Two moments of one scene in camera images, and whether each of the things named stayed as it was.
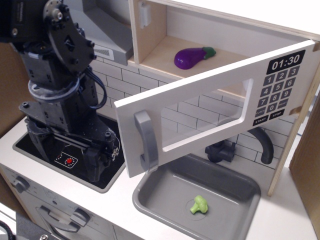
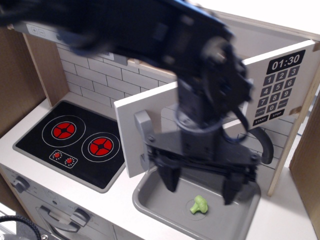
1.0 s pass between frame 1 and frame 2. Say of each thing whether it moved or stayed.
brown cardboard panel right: stayed
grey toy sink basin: stayed
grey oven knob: stayed
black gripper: moved
